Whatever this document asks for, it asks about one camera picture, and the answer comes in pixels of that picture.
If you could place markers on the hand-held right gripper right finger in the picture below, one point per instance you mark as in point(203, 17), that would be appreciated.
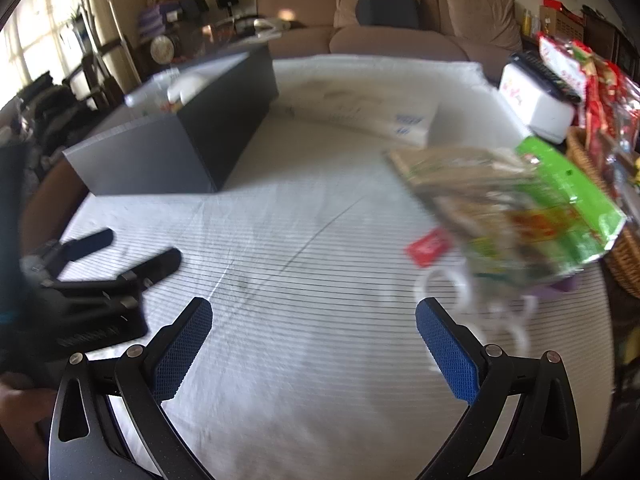
point(447, 357)

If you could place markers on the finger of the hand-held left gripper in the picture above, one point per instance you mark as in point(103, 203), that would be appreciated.
point(87, 245)
point(157, 266)

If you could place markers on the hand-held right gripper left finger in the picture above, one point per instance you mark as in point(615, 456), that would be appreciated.
point(182, 352)

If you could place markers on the dark grey storage box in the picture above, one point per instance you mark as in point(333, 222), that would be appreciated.
point(200, 130)

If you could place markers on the green snack bag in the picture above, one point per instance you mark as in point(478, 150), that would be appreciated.
point(540, 210)

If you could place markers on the brown padded chair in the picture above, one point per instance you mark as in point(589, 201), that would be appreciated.
point(47, 200)

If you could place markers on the red sauce packet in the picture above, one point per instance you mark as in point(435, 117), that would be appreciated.
point(429, 249)

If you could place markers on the pile of dark clothes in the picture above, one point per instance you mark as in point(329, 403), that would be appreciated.
point(50, 110)

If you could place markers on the dark wooden chair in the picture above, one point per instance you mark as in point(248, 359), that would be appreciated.
point(97, 72)

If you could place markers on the wicker basket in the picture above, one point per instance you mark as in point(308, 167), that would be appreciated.
point(625, 255)

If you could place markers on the round clock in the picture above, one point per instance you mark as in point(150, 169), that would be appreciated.
point(162, 50)

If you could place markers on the stack of purple boxes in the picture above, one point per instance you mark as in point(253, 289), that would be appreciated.
point(152, 20)

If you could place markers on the white tissue pack blue print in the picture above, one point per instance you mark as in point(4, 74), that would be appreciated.
point(370, 117)

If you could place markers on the white glossy pouch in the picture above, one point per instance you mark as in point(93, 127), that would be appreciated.
point(267, 27)

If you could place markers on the black speaker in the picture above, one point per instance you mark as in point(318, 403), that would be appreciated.
point(195, 2)

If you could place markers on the white box with black lid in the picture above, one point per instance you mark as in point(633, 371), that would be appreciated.
point(537, 105)

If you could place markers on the red snack bags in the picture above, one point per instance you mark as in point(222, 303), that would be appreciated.
point(595, 80)

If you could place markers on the brown sofa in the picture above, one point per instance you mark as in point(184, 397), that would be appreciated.
point(395, 42)

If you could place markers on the dark grey cushion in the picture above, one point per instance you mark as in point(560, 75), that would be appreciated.
point(387, 10)

